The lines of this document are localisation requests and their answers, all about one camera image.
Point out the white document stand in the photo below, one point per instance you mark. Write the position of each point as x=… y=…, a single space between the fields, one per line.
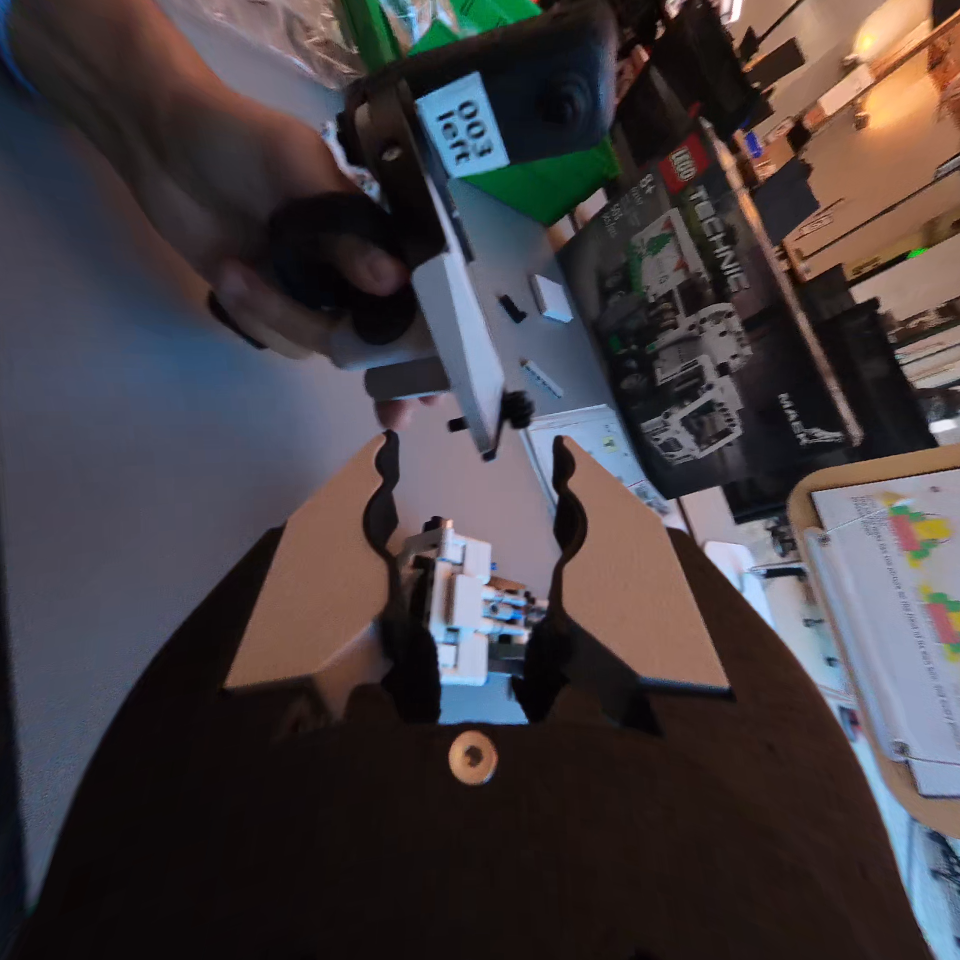
x=731 y=562

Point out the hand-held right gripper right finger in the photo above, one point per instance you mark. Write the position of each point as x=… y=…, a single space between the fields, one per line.
x=637 y=585

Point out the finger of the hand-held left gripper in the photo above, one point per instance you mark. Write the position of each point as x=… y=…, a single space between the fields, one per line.
x=439 y=315
x=476 y=352

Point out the person's left hand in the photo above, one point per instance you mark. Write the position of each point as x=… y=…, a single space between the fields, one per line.
x=187 y=150

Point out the printed instruction sheet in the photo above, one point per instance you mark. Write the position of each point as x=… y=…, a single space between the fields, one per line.
x=885 y=637

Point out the green plastic bin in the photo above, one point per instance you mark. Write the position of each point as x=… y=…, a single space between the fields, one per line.
x=547 y=187

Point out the lego truck model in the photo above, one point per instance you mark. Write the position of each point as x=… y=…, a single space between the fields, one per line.
x=465 y=600

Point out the black lego set box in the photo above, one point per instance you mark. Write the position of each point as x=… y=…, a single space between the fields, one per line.
x=697 y=337

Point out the black lego gear axle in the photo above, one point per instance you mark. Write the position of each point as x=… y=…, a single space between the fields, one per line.
x=520 y=409

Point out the blue wristband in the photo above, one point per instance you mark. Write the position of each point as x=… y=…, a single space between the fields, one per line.
x=9 y=52

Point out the wooden document board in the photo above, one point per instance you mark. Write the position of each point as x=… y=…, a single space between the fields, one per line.
x=799 y=510

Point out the lego instruction booklet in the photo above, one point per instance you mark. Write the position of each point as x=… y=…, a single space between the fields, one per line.
x=592 y=450

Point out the grey lego beam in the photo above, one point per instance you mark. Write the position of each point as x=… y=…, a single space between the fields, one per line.
x=541 y=377

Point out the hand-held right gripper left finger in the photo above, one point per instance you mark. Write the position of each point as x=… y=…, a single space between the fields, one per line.
x=307 y=585

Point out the clear plastic bags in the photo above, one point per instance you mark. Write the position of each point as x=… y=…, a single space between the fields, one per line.
x=300 y=37

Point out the white lego plate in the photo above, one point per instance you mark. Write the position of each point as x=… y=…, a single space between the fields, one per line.
x=553 y=298

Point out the black lego connector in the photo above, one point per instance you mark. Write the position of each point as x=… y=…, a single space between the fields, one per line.
x=514 y=308

